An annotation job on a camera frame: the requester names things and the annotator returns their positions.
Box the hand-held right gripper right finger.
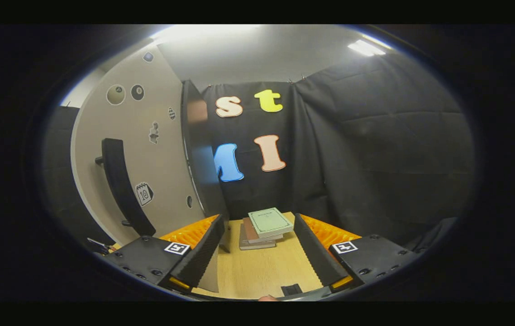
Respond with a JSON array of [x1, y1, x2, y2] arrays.
[[294, 213, 419, 292]]

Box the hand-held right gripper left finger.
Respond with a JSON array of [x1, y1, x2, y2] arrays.
[[104, 214, 225, 292]]

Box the white cabinet door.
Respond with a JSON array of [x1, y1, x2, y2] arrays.
[[71, 45, 206, 247]]

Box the black door handle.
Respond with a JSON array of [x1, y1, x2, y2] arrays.
[[95, 138, 157, 237]]

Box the grey cabinet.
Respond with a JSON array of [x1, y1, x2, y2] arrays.
[[181, 80, 231, 253]]

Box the brown book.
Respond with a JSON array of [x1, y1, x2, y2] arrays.
[[242, 217, 284, 245]]

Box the green book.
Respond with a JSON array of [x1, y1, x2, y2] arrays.
[[248, 207, 294, 239]]

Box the black backdrop cloth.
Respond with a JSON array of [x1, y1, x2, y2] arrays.
[[43, 52, 475, 249]]

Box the small ceiling light panel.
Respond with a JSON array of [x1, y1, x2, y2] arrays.
[[347, 38, 387, 57]]

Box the large ceiling light panel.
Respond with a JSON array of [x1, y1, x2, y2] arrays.
[[149, 25, 262, 43]]

